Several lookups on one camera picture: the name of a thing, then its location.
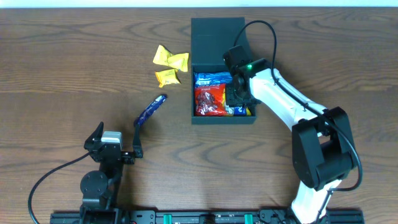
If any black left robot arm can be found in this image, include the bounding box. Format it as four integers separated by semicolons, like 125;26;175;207
78;122;143;224

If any black aluminium mounting rail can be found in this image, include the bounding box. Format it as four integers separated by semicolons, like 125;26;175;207
49;208;365;224

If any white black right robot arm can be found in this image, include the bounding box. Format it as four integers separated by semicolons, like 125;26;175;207
223;45;360;223

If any large yellow candy wrapper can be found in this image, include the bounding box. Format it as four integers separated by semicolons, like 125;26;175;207
153;45;189;72

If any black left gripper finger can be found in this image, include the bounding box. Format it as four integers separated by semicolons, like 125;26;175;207
132;124;143;158
83;121;104;149

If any red Hacks candy bag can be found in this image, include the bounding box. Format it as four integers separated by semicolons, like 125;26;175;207
194;84;228;116

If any blue Eclipse gum pack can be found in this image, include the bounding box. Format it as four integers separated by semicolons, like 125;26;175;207
233;106;248;116

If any small yellow candy wrapper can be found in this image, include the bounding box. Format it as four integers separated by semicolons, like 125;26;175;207
155;69;180;88

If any dark blue snack bar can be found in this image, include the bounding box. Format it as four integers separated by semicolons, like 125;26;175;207
134;94;168;126

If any dark green box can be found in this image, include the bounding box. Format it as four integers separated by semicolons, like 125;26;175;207
191;17;256;125

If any yellow seed snack bag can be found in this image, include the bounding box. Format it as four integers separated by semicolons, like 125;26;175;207
223;90;252;116

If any blue wafer bar packet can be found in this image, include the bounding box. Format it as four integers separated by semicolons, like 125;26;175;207
194;72;233;87

